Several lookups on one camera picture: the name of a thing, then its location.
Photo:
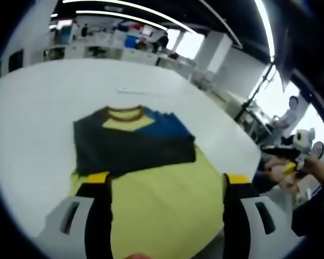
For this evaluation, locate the white counter cabinet row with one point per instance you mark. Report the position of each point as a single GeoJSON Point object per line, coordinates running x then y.
{"type": "Point", "coordinates": [140, 55]}

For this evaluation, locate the blue storage box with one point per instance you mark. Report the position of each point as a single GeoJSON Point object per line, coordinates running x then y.
{"type": "Point", "coordinates": [131, 41]}

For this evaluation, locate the person's left hand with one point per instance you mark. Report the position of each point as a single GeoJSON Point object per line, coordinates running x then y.
{"type": "Point", "coordinates": [138, 256]}

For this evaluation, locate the person's right hand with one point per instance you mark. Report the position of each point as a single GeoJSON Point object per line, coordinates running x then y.
{"type": "Point", "coordinates": [320, 171]}

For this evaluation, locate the white ceiling light strip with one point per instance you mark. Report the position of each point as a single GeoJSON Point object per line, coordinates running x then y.
{"type": "Point", "coordinates": [140, 19]}
{"type": "Point", "coordinates": [267, 29]}
{"type": "Point", "coordinates": [178, 23]}

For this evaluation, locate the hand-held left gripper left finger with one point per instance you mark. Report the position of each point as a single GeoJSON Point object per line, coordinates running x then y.
{"type": "Point", "coordinates": [78, 224]}

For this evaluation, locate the white square pillar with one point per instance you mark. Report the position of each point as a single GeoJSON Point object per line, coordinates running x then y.
{"type": "Point", "coordinates": [214, 54]}
{"type": "Point", "coordinates": [35, 32]}

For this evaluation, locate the teal panel machine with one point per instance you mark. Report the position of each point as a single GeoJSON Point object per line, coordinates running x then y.
{"type": "Point", "coordinates": [65, 34]}

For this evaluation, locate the black rectangular case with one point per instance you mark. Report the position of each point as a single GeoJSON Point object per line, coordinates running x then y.
{"type": "Point", "coordinates": [15, 61]}

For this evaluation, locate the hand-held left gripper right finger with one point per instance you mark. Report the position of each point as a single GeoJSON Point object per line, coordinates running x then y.
{"type": "Point", "coordinates": [245, 224]}

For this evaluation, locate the yellow black blue garment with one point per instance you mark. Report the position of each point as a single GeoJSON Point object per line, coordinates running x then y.
{"type": "Point", "coordinates": [156, 205]}

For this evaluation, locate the red blue wall banner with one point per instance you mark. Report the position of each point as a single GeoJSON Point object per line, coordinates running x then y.
{"type": "Point", "coordinates": [131, 25]}

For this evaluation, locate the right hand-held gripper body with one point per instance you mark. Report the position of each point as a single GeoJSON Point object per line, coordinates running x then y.
{"type": "Point", "coordinates": [303, 140]}

